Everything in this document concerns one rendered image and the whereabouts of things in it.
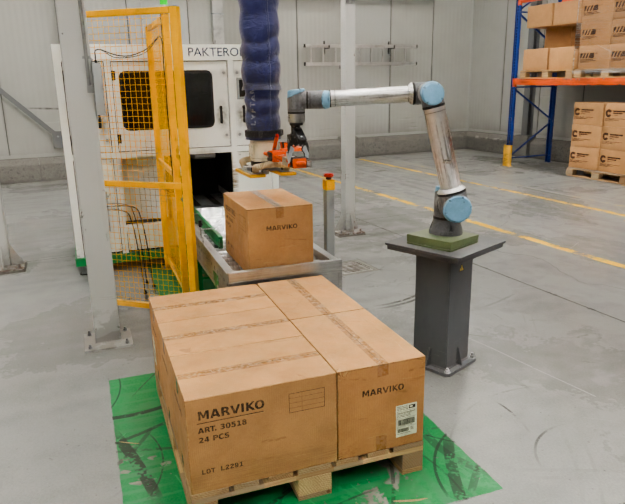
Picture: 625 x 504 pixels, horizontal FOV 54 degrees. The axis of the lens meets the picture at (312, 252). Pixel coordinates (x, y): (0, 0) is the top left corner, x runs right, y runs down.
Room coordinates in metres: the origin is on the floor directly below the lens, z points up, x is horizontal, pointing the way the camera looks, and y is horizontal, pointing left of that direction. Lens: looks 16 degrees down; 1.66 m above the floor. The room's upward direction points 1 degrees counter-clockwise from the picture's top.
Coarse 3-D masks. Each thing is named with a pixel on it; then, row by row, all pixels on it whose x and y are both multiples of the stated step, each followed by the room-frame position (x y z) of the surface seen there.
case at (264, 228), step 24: (240, 192) 4.01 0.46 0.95; (264, 192) 3.99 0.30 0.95; (288, 192) 3.97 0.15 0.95; (240, 216) 3.59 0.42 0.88; (264, 216) 3.48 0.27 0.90; (288, 216) 3.53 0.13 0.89; (312, 216) 3.58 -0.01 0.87; (240, 240) 3.62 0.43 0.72; (264, 240) 3.48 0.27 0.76; (288, 240) 3.53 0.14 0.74; (312, 240) 3.58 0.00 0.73; (240, 264) 3.65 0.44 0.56; (264, 264) 3.47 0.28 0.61; (288, 264) 3.53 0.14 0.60
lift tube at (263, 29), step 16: (240, 0) 3.73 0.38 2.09; (256, 0) 3.69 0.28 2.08; (272, 0) 3.73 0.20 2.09; (240, 16) 3.76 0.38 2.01; (256, 16) 3.70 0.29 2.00; (272, 16) 3.72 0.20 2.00; (240, 32) 3.76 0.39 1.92; (256, 32) 3.68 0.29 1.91; (272, 32) 3.72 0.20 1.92; (240, 48) 3.77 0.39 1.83; (256, 48) 3.69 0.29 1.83; (272, 48) 3.71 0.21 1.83; (256, 64) 3.69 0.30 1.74; (272, 64) 3.71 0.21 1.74; (256, 80) 3.69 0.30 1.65; (272, 80) 3.72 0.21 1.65
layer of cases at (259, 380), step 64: (192, 320) 2.79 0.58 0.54; (256, 320) 2.77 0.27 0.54; (320, 320) 2.76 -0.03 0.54; (192, 384) 2.13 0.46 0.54; (256, 384) 2.12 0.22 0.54; (320, 384) 2.19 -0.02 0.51; (384, 384) 2.28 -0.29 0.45; (192, 448) 2.01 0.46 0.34; (256, 448) 2.10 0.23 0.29; (320, 448) 2.19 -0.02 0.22; (384, 448) 2.29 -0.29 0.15
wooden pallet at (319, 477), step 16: (160, 400) 2.96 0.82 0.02; (176, 448) 2.51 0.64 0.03; (400, 448) 2.31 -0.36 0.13; (416, 448) 2.34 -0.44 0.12; (336, 464) 2.21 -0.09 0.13; (352, 464) 2.23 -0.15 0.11; (400, 464) 2.33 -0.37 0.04; (416, 464) 2.34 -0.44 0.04; (256, 480) 2.09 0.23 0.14; (272, 480) 2.11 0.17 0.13; (288, 480) 2.14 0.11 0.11; (304, 480) 2.16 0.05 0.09; (320, 480) 2.18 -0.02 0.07; (192, 496) 2.01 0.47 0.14; (208, 496) 2.03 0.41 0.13; (224, 496) 2.05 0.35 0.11; (304, 496) 2.16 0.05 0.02
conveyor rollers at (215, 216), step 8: (200, 208) 5.49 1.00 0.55; (208, 208) 5.50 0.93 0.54; (216, 208) 5.52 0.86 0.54; (208, 216) 5.15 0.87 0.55; (216, 216) 5.16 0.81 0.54; (224, 216) 5.18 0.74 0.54; (216, 224) 4.88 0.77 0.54; (224, 224) 4.83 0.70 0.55; (224, 232) 4.56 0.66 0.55; (208, 240) 4.33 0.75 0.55; (224, 240) 4.36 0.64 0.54; (216, 248) 4.09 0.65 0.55; (224, 248) 4.10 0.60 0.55; (224, 256) 3.91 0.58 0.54; (232, 264) 3.74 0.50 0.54
